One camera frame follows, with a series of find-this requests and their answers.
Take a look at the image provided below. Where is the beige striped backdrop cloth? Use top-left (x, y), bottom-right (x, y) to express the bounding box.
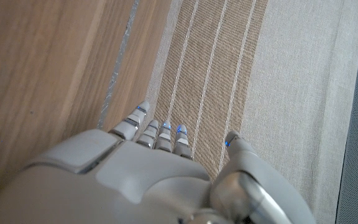
top-left (143, 0), bottom-right (358, 224)

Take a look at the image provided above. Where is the grey tape outline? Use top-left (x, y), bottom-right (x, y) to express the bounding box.
top-left (96, 0), bottom-right (141, 130)

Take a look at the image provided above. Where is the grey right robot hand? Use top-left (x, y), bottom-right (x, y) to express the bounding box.
top-left (0, 100), bottom-right (318, 224)

